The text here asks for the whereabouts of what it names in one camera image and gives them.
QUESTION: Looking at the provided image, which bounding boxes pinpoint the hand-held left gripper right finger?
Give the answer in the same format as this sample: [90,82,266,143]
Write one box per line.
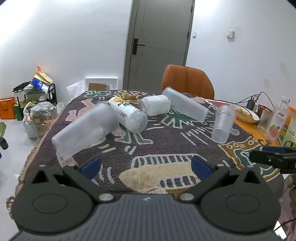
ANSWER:
[177,156,266,204]

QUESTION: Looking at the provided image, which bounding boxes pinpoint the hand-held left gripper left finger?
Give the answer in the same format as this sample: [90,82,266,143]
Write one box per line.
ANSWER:
[31,156,115,204]

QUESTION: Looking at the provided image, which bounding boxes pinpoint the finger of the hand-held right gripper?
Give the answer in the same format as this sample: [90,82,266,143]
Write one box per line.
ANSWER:
[249,150,296,173]
[262,146,296,155]

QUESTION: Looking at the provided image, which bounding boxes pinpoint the large frosted plastic cup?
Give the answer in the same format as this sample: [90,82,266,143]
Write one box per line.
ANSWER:
[51,102,119,160]

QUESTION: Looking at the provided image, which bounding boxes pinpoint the frosted cup with face print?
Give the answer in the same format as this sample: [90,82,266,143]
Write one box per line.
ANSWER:
[211,105,240,143]

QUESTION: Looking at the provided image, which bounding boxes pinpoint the tall frosted plastic cup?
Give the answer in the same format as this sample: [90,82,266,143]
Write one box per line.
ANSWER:
[161,87,210,122]

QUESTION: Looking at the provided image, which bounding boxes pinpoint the yellow label plastic cup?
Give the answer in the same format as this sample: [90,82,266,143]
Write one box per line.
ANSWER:
[107,96,148,133]

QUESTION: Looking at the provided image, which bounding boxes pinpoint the short frosted plastic cup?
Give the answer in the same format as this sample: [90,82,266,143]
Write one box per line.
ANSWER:
[138,95,171,116]

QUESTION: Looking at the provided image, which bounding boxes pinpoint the person's right hand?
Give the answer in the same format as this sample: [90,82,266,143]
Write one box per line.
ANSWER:
[287,179,296,209]

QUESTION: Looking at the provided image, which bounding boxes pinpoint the green drink carton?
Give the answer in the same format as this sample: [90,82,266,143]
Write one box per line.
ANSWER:
[279,116,296,148]

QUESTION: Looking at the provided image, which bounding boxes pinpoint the pink label drink bottle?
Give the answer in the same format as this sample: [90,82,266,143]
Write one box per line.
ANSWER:
[266,96,290,143]

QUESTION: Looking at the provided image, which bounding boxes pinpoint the clear glass jar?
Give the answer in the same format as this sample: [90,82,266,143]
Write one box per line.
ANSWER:
[258,105,274,130]

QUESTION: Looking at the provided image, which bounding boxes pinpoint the white bowl with fruit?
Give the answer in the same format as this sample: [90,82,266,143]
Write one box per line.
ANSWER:
[228,103,260,123]

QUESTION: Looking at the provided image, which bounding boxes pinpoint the printed woven blanket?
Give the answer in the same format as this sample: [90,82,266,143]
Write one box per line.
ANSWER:
[6,89,285,219]

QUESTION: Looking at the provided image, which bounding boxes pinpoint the white bag with jars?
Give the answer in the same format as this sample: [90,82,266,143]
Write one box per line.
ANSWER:
[23,102,58,139]

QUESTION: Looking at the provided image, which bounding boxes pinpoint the white plastic bag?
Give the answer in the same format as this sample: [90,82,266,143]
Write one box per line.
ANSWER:
[67,80,85,102]

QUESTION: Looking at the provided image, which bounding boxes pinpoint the cardboard box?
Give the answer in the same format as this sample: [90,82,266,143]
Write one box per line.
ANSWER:
[88,83,110,91]

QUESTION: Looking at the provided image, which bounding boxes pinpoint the black storage rack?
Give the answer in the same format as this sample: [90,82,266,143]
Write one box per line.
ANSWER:
[13,80,57,107]

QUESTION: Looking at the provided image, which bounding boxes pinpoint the white board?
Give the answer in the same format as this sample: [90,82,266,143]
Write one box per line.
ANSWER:
[84,77,118,91]

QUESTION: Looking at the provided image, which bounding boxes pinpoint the orange leather chair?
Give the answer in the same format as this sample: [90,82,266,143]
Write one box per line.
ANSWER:
[161,64,215,100]

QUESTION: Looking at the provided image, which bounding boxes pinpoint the green box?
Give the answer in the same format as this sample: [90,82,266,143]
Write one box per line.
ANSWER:
[13,103,24,121]

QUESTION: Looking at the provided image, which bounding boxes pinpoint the yellow paper bag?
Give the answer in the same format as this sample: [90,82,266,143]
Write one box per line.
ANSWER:
[34,66,53,84]

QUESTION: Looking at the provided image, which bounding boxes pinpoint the orange box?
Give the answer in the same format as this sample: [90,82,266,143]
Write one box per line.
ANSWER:
[0,97,16,120]

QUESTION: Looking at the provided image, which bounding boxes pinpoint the grey door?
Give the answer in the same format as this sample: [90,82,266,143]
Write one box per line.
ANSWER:
[122,0,196,91]

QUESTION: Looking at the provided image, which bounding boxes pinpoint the black power adapter with cables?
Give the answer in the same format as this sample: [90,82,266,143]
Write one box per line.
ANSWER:
[236,91,276,109]

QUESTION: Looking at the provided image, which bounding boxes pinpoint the black door handle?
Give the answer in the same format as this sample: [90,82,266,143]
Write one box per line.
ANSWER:
[132,38,146,55]

